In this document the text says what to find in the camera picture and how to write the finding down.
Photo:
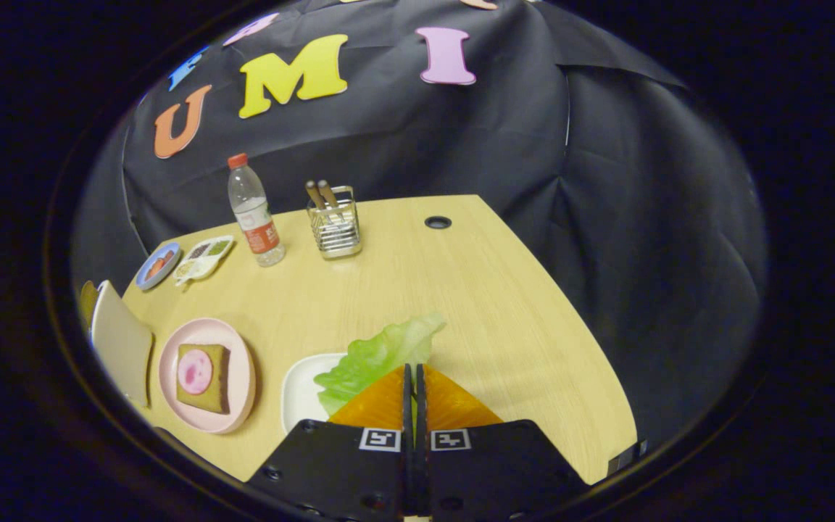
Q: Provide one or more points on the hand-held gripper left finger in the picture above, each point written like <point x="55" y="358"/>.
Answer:
<point x="345" y="471"/>

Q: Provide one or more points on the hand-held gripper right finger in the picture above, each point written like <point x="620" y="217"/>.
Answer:
<point x="497" y="471"/>

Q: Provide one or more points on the green lettuce leaf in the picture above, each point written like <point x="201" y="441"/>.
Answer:
<point x="374" y="355"/>

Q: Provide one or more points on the white square plate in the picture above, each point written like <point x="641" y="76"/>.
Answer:
<point x="300" y="391"/>

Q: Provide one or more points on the brown bread slice with ham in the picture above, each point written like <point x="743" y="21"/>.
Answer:
<point x="214" y="395"/>

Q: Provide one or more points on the pink plate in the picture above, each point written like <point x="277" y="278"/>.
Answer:
<point x="240" y="362"/>

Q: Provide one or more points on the pink ham slice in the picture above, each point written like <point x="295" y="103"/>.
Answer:
<point x="195" y="371"/>

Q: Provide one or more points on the white divided grain tray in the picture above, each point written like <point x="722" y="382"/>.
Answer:
<point x="200" y="270"/>

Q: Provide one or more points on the black desk grommet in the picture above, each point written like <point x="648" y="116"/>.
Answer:
<point x="438" y="222"/>

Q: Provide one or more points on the white toaster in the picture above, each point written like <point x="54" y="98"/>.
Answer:
<point x="124" y="341"/>

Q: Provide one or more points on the clear water bottle red cap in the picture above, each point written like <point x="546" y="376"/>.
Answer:
<point x="258" y="225"/>

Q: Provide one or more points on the blue plate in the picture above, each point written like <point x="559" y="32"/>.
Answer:
<point x="140" y="281"/>

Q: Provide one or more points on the black backdrop cloth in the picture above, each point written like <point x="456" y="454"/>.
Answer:
<point x="461" y="145"/>

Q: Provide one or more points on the black table edge bracket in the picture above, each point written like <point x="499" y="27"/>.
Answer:
<point x="628" y="457"/>

